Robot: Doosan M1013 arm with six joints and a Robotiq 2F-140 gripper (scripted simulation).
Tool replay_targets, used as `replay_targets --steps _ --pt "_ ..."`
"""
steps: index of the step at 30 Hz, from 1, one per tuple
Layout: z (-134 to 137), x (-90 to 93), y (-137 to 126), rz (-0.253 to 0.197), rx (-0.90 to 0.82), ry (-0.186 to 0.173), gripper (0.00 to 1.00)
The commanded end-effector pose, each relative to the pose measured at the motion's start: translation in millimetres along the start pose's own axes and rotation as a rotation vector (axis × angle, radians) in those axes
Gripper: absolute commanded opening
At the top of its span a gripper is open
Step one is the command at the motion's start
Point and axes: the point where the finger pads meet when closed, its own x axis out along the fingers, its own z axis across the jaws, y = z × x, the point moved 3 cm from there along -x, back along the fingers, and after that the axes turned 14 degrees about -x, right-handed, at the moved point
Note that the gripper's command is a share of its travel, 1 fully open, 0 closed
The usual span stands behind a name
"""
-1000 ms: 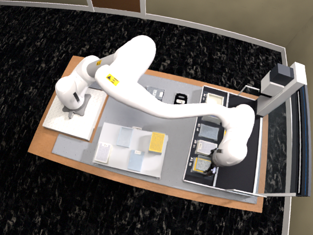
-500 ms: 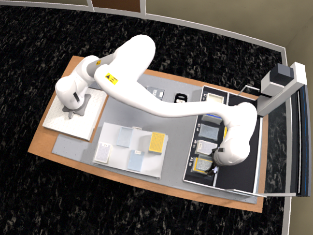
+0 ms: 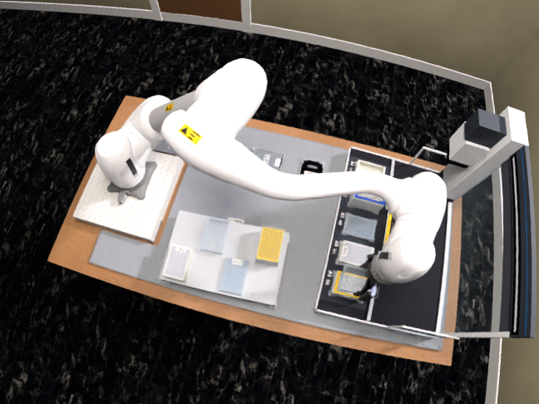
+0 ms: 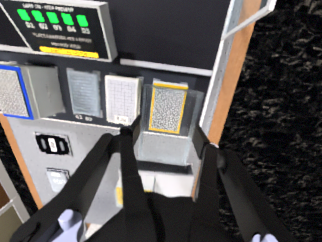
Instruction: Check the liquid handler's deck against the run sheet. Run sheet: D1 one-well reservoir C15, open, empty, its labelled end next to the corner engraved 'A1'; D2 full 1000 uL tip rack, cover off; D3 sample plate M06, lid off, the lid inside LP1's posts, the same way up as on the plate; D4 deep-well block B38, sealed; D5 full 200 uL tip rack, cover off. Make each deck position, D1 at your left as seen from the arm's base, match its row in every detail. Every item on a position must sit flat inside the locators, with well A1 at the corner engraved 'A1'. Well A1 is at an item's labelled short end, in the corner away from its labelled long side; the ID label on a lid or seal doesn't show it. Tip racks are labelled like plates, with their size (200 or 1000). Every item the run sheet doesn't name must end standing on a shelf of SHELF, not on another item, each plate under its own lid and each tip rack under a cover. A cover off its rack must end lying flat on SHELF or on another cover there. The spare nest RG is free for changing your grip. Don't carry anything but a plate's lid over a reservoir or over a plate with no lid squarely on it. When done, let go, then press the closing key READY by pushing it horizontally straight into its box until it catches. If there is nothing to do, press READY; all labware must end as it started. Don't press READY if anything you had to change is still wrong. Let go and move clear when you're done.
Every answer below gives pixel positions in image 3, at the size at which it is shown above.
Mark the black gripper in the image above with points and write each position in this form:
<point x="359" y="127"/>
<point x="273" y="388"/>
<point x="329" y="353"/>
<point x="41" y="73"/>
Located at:
<point x="371" y="283"/>

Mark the black flat nest plate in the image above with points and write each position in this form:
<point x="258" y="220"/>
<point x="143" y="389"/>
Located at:
<point x="311" y="167"/>

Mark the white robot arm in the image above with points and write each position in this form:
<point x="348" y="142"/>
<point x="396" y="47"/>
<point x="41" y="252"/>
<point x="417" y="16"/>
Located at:
<point x="201" y="131"/>

